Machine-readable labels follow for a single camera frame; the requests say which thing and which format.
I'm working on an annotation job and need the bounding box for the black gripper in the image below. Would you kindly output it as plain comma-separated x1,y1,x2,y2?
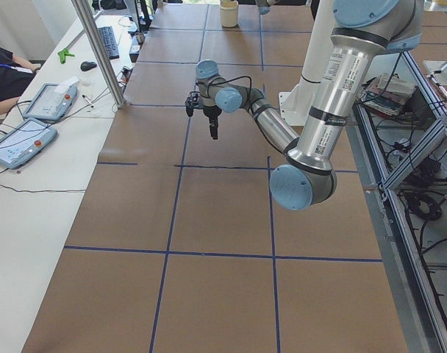
203,105,220,140

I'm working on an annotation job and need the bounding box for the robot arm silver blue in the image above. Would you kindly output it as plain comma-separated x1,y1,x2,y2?
187,1,423,210
255,0,280,15

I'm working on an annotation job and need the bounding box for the white cream bin container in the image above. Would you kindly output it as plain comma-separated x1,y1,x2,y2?
219,0,239,28

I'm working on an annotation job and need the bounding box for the black marker pen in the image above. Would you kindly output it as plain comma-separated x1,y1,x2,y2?
82,94,94,108

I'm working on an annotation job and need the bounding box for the black keyboard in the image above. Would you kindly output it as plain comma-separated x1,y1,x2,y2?
98,26,120,60

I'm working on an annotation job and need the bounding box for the black computer mouse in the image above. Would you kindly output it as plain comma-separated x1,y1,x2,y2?
80,61,97,72

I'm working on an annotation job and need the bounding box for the white paper slip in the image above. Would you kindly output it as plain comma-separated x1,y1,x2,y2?
54,76,79,96

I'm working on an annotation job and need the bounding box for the far teach pendant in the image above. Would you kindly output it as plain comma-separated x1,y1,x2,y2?
22,83,77,123

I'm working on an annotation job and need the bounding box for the teach pendant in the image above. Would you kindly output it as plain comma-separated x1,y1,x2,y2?
0,118,58,169
22,83,77,123

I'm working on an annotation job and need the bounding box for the green plastic tool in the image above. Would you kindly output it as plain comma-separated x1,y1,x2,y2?
57,48,75,65

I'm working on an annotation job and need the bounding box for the near teach pendant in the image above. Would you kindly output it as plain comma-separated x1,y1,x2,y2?
0,118,58,169

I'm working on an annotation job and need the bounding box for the seated person black shirt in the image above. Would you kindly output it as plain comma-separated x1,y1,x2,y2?
0,47,41,116

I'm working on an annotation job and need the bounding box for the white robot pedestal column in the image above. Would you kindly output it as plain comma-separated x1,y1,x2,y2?
279,0,335,126

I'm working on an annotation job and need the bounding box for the aluminium frame post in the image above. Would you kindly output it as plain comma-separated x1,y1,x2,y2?
71,0,126,109

